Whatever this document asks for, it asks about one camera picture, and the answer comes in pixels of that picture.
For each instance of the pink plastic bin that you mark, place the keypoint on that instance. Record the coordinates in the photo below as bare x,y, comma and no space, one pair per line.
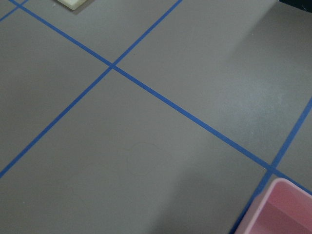
283,208

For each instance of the white plastic tray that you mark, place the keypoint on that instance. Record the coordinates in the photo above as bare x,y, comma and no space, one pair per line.
72,4

